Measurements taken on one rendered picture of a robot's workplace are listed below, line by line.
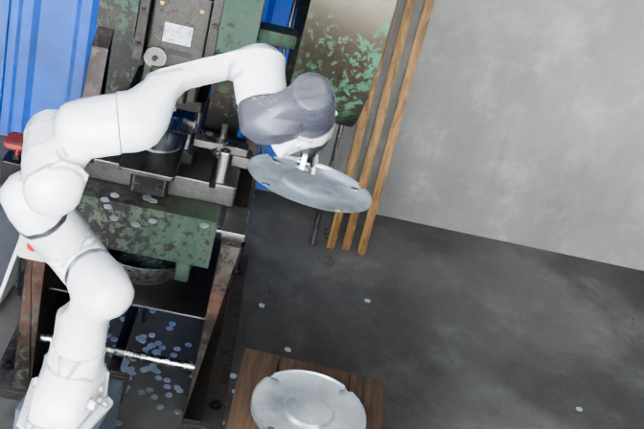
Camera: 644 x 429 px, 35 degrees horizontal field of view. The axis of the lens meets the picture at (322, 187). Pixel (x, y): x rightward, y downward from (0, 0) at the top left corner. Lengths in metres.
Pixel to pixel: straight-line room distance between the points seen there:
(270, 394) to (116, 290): 0.68
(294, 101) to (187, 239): 0.97
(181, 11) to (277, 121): 0.83
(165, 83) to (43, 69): 2.26
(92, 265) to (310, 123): 0.55
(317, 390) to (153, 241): 0.57
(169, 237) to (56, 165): 0.92
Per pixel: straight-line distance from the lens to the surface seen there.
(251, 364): 2.69
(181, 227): 2.68
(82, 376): 2.25
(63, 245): 2.02
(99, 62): 3.05
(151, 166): 2.58
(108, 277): 2.07
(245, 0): 2.52
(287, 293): 3.61
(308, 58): 2.29
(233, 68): 1.88
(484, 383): 3.50
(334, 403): 2.63
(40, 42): 4.05
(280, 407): 2.57
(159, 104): 1.82
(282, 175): 2.29
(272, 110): 1.82
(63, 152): 1.84
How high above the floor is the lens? 2.02
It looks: 28 degrees down
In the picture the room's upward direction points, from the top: 15 degrees clockwise
